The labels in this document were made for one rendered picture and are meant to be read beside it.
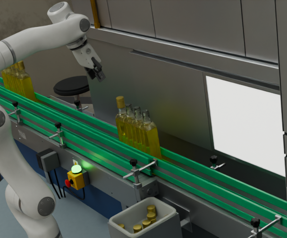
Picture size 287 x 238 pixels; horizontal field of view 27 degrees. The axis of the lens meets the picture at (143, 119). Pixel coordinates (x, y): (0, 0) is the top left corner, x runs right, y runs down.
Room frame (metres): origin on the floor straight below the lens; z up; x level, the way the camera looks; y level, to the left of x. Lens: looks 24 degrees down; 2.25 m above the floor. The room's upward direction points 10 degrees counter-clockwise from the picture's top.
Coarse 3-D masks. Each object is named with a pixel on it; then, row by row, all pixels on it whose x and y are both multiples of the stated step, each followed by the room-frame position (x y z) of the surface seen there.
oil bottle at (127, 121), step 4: (132, 116) 2.30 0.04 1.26; (124, 120) 2.31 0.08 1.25; (128, 120) 2.29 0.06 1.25; (132, 120) 2.29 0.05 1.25; (124, 124) 2.31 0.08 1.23; (128, 124) 2.28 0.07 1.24; (124, 128) 2.32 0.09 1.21; (128, 128) 2.29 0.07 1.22; (128, 132) 2.29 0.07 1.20; (132, 132) 2.28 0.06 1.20; (128, 136) 2.30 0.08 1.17; (132, 136) 2.28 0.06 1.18; (128, 140) 2.30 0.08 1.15; (132, 140) 2.28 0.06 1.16; (128, 144) 2.31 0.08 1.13; (132, 144) 2.28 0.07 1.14
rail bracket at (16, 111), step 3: (12, 102) 2.94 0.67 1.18; (15, 102) 2.94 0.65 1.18; (15, 105) 2.93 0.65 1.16; (15, 108) 2.94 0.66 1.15; (15, 111) 2.93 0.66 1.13; (18, 111) 2.94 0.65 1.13; (9, 114) 2.92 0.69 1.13; (12, 114) 2.92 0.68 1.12; (18, 114) 2.94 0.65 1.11; (18, 117) 2.94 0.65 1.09; (18, 120) 2.94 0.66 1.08; (21, 120) 2.95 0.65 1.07; (18, 123) 2.93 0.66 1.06; (21, 123) 2.94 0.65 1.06
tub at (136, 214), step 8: (144, 200) 2.03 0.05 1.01; (152, 200) 2.03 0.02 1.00; (128, 208) 1.99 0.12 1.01; (136, 208) 2.00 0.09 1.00; (144, 208) 2.02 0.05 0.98; (160, 208) 1.99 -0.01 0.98; (168, 208) 1.95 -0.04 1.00; (112, 216) 1.95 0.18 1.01; (120, 216) 1.96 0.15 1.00; (128, 216) 1.98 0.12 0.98; (136, 216) 2.00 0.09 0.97; (144, 216) 2.01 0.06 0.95; (160, 216) 2.00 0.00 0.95; (168, 216) 1.89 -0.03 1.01; (112, 224) 1.90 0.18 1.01; (128, 224) 1.97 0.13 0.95; (136, 224) 1.98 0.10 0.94; (152, 224) 1.85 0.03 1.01; (128, 232) 1.83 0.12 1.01; (144, 232) 1.82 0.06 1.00
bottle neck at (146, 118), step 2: (144, 110) 2.23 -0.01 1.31; (146, 110) 2.23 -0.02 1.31; (148, 110) 2.22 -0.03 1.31; (142, 112) 2.21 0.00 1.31; (144, 112) 2.21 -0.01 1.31; (146, 112) 2.21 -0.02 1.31; (148, 112) 2.21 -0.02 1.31; (142, 114) 2.22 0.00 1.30; (144, 114) 2.21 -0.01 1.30; (146, 114) 2.21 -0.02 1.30; (148, 114) 2.21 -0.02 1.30; (144, 116) 2.21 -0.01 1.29; (146, 116) 2.21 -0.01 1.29; (148, 116) 2.21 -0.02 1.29; (144, 118) 2.21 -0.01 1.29; (146, 118) 2.20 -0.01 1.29; (148, 118) 2.21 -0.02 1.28; (144, 120) 2.21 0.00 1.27; (146, 120) 2.21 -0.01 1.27; (148, 120) 2.21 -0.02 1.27; (150, 120) 2.22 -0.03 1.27; (144, 122) 2.21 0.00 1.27; (146, 122) 2.21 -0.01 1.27; (148, 122) 2.21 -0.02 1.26
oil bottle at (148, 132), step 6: (144, 126) 2.20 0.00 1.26; (150, 126) 2.20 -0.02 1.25; (144, 132) 2.19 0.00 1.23; (150, 132) 2.19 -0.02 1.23; (156, 132) 2.21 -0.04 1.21; (144, 138) 2.20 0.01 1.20; (150, 138) 2.19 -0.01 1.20; (156, 138) 2.20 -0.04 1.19; (144, 144) 2.21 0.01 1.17; (150, 144) 2.18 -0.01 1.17; (156, 144) 2.20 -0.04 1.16; (144, 150) 2.21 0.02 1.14; (150, 150) 2.18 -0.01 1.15; (156, 150) 2.20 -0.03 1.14; (156, 156) 2.20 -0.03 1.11
